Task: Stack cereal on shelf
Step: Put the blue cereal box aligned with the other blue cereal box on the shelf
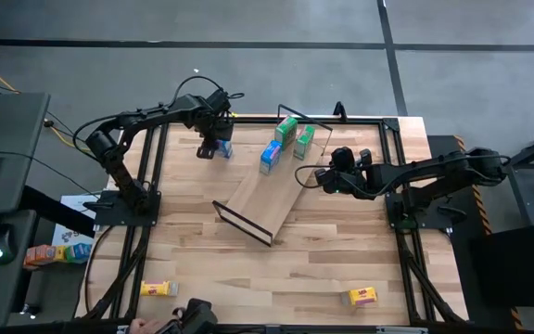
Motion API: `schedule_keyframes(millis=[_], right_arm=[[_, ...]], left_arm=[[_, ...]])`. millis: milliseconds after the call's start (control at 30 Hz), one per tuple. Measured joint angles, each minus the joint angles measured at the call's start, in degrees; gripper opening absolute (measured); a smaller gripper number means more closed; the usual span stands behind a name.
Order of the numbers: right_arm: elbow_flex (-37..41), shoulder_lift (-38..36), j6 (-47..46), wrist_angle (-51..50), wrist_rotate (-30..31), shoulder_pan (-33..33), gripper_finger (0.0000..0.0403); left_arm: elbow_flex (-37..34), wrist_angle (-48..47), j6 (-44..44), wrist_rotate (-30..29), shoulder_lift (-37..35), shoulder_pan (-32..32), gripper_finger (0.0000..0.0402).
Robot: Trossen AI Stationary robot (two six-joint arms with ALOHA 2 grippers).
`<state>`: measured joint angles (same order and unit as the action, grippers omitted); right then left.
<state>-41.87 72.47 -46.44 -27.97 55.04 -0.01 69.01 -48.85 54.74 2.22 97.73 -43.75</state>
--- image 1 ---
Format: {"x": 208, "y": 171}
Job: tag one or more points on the teal small carton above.
{"x": 78, "y": 253}

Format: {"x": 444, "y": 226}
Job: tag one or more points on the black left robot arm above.
{"x": 109, "y": 144}

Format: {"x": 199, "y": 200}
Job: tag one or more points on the black aluminium table frame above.
{"x": 364, "y": 120}

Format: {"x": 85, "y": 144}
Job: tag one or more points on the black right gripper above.
{"x": 355, "y": 183}

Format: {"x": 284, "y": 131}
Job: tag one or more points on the wooden shelf black metal frames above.
{"x": 267, "y": 199}

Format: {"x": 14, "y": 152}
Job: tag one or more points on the yellow small carton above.
{"x": 60, "y": 253}

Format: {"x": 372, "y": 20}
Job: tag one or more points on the grey desk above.
{"x": 7, "y": 139}

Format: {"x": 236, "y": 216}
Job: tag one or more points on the yellow Corn Pops cereal box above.
{"x": 156, "y": 288}
{"x": 362, "y": 297}

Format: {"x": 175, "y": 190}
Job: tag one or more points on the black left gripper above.
{"x": 213, "y": 118}

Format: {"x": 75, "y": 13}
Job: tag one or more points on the black arched bracket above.
{"x": 340, "y": 110}

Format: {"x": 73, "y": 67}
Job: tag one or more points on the black computer mouse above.
{"x": 2, "y": 241}

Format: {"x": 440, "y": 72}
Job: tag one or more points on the blue Rice Krispies cereal box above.
{"x": 225, "y": 149}
{"x": 270, "y": 158}

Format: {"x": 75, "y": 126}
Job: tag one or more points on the green Apple Jacks cereal box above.
{"x": 304, "y": 143}
{"x": 286, "y": 133}

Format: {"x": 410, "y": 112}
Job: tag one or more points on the person's hand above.
{"x": 142, "y": 326}

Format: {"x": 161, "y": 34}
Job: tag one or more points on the black hazard striped floor mat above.
{"x": 443, "y": 148}

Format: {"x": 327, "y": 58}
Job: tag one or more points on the white printed sheet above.
{"x": 74, "y": 204}

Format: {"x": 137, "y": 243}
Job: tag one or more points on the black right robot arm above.
{"x": 434, "y": 171}

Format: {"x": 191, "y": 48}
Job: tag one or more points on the orange small carton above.
{"x": 40, "y": 255}

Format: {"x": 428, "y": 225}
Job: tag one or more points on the black handheld device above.
{"x": 197, "y": 317}

